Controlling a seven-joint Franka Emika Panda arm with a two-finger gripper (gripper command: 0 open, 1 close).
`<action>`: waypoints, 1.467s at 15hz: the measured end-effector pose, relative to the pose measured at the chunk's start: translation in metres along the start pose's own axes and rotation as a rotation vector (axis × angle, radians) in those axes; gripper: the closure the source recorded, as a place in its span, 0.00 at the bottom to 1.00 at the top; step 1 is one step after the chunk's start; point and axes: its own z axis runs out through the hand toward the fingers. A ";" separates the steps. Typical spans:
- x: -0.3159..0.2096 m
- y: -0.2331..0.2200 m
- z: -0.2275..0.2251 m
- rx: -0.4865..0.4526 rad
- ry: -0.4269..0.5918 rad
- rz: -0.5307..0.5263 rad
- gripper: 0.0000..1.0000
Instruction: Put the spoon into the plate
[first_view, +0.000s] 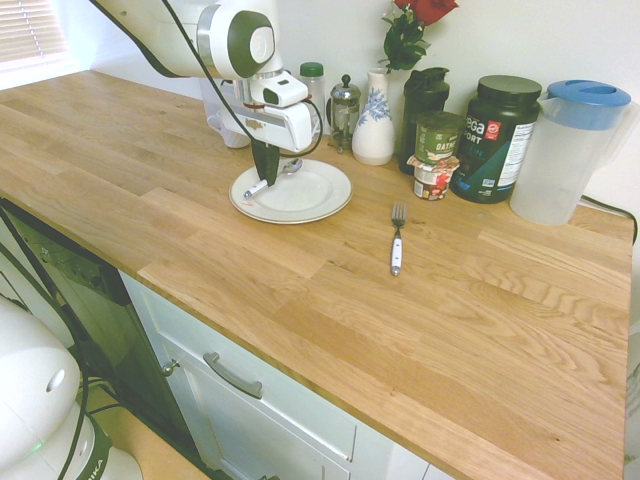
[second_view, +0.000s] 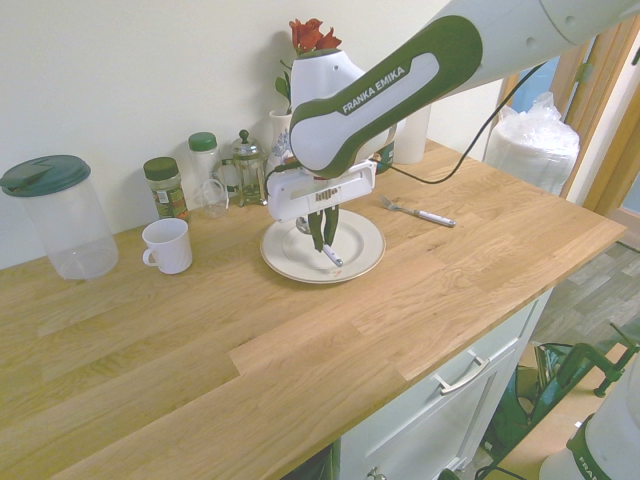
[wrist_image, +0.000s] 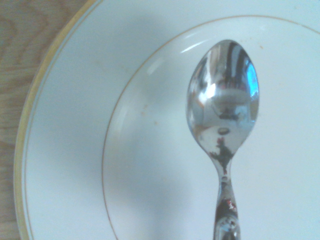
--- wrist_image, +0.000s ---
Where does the white-handled metal spoon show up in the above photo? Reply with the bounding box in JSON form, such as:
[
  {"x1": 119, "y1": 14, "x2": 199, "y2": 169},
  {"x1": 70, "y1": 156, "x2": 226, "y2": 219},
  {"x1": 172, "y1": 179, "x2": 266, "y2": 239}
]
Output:
[{"x1": 185, "y1": 38, "x2": 260, "y2": 240}]

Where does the white plate with gold rim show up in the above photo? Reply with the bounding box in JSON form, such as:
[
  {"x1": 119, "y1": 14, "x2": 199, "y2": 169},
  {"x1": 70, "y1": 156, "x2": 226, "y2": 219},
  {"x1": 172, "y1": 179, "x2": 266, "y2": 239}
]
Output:
[{"x1": 13, "y1": 0, "x2": 320, "y2": 240}]

